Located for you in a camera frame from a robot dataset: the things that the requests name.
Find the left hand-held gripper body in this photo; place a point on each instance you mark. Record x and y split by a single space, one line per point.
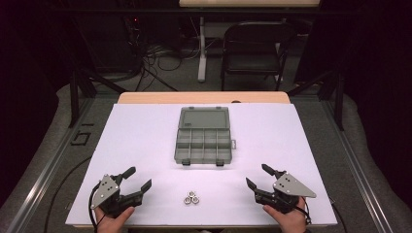
105 191

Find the aluminium floor rail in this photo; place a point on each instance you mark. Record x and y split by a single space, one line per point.
48 168
356 168

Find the light wooden desk top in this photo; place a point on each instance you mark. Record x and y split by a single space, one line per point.
249 3

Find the silver hex nut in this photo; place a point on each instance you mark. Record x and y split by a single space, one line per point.
187 200
191 193
195 200

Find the wooden table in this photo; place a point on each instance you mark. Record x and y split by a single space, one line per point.
200 97

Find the white board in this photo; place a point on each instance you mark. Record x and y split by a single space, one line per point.
136 145

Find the grey clear plastic organizer box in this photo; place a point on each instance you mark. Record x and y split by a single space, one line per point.
203 137

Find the black folding chair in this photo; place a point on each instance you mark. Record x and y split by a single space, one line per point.
256 45

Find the person's right hand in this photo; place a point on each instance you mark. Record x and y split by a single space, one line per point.
291 221

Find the white desk leg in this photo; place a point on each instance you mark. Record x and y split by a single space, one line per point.
202 55

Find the person's left hand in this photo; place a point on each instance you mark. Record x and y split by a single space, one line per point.
111 223

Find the black metal stand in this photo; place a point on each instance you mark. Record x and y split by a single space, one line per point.
338 100
75 97

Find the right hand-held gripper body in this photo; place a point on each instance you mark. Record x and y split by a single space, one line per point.
291 187

